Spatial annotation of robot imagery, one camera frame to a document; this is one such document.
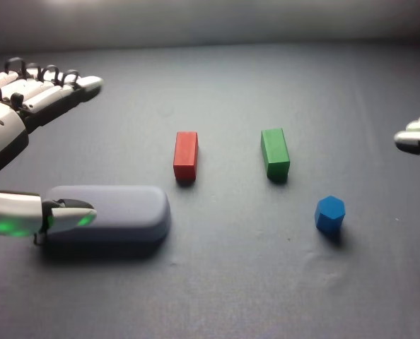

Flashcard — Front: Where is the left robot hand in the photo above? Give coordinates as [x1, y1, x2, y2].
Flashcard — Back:
[0, 57, 105, 246]

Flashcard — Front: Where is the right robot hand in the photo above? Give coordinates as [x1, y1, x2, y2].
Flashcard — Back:
[393, 108, 420, 158]

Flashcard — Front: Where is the blue hexagonal block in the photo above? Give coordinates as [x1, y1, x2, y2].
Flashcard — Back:
[315, 195, 346, 232]

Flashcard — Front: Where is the green rectangular block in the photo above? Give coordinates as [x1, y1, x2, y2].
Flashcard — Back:
[260, 127, 291, 183]

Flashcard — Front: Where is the red rectangular block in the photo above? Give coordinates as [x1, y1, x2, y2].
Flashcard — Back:
[173, 131, 199, 183]

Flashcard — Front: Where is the grey table cloth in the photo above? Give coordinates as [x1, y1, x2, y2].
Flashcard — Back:
[0, 42, 420, 339]

